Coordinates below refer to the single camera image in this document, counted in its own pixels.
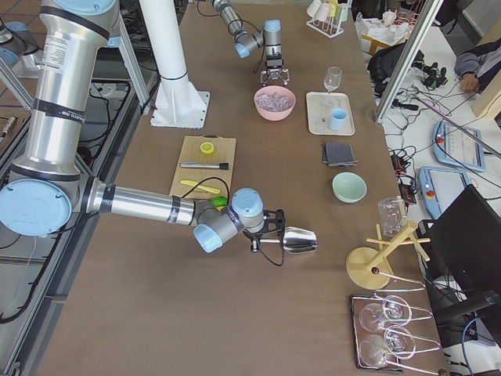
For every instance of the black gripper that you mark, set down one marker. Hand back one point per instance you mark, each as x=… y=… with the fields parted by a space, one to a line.
x=273 y=63
x=254 y=246

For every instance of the steel ice scoop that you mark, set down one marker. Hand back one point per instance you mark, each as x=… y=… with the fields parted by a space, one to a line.
x=294 y=240

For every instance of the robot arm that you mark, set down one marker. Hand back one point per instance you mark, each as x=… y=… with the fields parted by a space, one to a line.
x=268 y=38
x=45 y=188

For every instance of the clear ice cubes pile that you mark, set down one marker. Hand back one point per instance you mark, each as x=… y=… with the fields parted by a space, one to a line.
x=275 y=102

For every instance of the blue cup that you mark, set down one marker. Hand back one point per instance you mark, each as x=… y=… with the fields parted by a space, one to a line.
x=337 y=118

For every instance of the white cup rack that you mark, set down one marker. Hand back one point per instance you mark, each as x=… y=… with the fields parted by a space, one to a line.
x=332 y=27

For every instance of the pink cup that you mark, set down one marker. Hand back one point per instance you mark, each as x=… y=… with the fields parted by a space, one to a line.
x=322 y=12

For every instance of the pink bowl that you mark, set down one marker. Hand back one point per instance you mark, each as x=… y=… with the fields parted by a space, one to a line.
x=275 y=116

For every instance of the cream rabbit tray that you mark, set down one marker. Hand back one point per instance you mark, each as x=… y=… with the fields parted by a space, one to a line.
x=319 y=107

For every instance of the clear wine glass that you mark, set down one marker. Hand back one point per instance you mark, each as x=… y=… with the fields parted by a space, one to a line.
x=332 y=79

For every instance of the green lime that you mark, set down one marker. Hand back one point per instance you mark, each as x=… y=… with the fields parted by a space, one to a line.
x=219 y=201

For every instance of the yellow plastic knife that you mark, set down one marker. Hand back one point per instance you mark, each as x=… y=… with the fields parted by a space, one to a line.
x=200 y=186

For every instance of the steel muddler black tip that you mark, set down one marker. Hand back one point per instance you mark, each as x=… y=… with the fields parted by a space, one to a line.
x=194 y=165

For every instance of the green bowl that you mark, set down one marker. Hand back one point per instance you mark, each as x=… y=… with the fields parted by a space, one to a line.
x=349 y=187

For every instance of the bamboo cutting board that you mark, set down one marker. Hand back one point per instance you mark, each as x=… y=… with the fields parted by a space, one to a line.
x=204 y=158

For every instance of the grey folded cloth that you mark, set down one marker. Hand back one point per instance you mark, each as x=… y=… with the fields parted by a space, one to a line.
x=338 y=154

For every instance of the half lemon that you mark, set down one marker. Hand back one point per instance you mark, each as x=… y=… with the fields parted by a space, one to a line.
x=207 y=148

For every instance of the wooden glass stand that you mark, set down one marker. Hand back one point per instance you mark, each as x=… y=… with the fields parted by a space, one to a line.
x=369 y=268

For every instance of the clear glass on stand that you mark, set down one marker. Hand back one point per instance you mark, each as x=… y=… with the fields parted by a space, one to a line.
x=391 y=217

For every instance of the black tray with glasses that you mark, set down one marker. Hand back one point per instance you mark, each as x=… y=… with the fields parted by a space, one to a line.
x=383 y=340

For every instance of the blue teach pendant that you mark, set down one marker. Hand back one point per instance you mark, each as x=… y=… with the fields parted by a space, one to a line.
x=439 y=187
x=454 y=147

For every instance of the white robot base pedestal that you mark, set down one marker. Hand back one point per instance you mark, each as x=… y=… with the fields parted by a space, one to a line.
x=178 y=104

